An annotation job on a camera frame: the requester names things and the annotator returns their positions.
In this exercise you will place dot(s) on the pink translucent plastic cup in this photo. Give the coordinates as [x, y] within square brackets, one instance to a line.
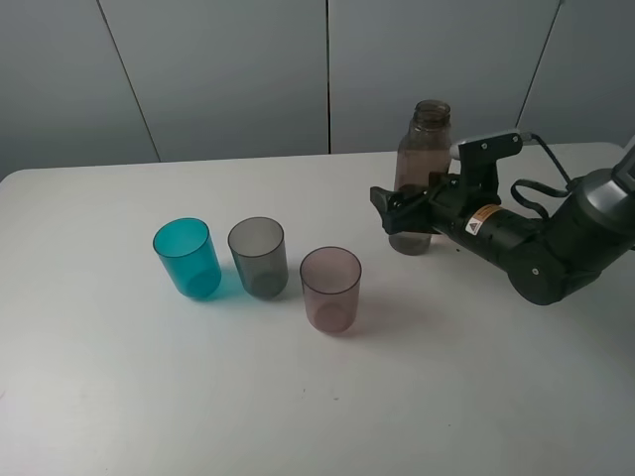
[330, 278]

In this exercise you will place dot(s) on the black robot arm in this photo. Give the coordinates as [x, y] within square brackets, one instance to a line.
[546, 258]

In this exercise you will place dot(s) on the brown translucent water bottle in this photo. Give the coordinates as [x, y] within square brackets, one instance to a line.
[425, 147]

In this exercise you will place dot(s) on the grey translucent plastic cup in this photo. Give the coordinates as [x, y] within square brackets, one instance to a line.
[257, 245]

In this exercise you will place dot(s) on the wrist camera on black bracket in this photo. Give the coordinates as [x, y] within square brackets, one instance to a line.
[478, 181]

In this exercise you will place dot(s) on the teal translucent plastic cup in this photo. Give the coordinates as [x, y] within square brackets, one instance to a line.
[185, 248]

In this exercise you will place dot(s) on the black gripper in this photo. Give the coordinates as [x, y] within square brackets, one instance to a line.
[407, 210]

